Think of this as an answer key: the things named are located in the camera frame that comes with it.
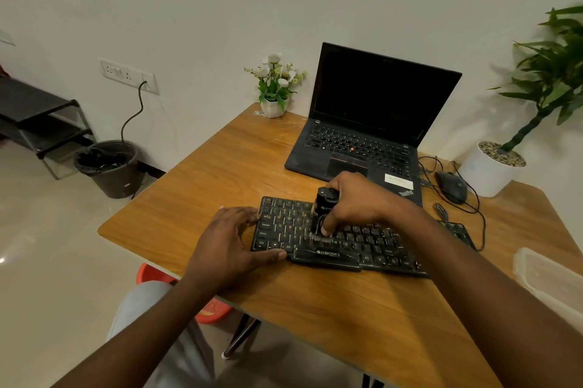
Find black power cable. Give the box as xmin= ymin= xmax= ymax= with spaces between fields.
xmin=120 ymin=81 xmax=148 ymax=144

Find dark trash bin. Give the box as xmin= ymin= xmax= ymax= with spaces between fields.
xmin=74 ymin=140 xmax=145 ymax=200

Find person's right hand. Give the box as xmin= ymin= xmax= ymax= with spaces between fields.
xmin=311 ymin=171 xmax=411 ymax=237

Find person's grey trousers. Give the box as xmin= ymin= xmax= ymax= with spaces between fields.
xmin=107 ymin=280 xmax=217 ymax=388

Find person's right forearm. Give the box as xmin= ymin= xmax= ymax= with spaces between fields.
xmin=387 ymin=205 xmax=583 ymax=388

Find black computer keyboard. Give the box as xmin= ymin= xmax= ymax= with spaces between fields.
xmin=251 ymin=195 xmax=477 ymax=279

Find red plastic stool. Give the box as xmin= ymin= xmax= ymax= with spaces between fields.
xmin=136 ymin=263 xmax=233 ymax=324

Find small white flower pot plant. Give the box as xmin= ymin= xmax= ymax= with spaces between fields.
xmin=244 ymin=53 xmax=307 ymax=119

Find large green plant white pot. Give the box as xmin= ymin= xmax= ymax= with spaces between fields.
xmin=458 ymin=0 xmax=583 ymax=198

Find person's left hand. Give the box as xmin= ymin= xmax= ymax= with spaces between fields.
xmin=182 ymin=206 xmax=288 ymax=297

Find clear plastic container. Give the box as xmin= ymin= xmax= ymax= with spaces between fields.
xmin=513 ymin=247 xmax=583 ymax=334

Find person's left forearm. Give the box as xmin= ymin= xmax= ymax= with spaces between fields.
xmin=50 ymin=271 xmax=220 ymax=388

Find black mouse cable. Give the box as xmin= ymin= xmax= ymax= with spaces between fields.
xmin=417 ymin=156 xmax=487 ymax=252

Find black cleaning brush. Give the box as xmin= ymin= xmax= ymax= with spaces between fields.
xmin=310 ymin=187 xmax=341 ymax=242

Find black laptop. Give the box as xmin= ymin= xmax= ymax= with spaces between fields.
xmin=285 ymin=42 xmax=463 ymax=209

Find black computer mouse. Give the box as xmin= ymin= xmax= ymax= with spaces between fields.
xmin=435 ymin=171 xmax=469 ymax=205

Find black shelf rack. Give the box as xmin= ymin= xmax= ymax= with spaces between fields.
xmin=0 ymin=75 xmax=96 ymax=181

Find white wall socket panel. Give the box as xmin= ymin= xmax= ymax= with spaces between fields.
xmin=100 ymin=58 xmax=160 ymax=96

